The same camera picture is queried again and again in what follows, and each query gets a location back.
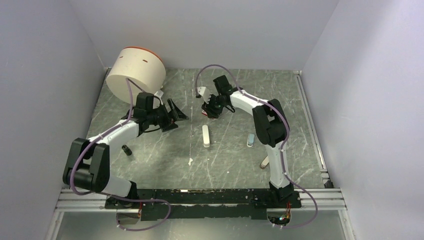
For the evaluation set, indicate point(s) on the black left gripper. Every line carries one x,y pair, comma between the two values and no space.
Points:
175,113

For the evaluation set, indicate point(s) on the aluminium rail frame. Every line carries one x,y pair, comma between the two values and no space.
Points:
312,200

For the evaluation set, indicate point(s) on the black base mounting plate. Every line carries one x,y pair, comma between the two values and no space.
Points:
206,203

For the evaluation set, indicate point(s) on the cream cylindrical drum orange rim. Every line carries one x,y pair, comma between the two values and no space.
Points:
143,67

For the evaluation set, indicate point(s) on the long white stapler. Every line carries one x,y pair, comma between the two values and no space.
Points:
206,136

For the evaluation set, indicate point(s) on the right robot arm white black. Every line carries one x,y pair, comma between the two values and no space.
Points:
271,126

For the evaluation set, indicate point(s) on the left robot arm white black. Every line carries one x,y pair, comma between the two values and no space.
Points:
88,164

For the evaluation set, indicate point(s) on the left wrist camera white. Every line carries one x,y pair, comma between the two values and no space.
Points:
157,99

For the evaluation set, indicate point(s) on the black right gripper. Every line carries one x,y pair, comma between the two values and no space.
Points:
212,112

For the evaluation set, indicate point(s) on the beige brown small stapler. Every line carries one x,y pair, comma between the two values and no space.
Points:
264,163

